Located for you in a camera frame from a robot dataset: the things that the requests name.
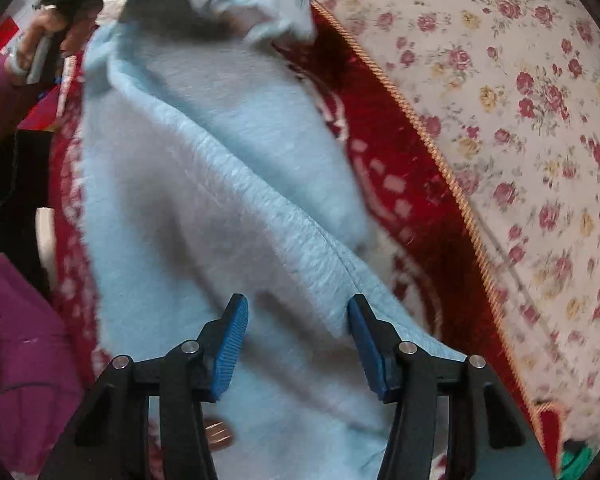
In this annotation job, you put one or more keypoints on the person's left hand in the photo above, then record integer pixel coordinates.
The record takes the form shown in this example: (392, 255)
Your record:
(32, 35)

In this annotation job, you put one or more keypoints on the person's purple garment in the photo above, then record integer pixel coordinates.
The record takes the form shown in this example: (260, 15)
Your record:
(20, 360)

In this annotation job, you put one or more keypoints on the rose print bed cover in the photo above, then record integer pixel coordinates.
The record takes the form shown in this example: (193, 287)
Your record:
(505, 135)

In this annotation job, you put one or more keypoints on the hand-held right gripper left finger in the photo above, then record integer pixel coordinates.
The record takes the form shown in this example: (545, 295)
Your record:
(228, 347)

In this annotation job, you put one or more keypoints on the dark furniture piece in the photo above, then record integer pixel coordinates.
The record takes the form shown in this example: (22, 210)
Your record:
(17, 200)

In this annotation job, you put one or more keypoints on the red floral plush blanket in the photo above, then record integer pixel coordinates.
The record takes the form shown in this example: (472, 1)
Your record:
(405, 185)

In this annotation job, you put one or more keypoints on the light grey pants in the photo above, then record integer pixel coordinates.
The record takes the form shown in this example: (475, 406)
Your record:
(205, 175)

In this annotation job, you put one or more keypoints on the green cloth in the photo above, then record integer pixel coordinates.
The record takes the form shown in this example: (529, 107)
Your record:
(577, 460)

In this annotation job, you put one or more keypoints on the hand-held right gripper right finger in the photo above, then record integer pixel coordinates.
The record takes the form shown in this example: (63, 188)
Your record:
(371, 352)

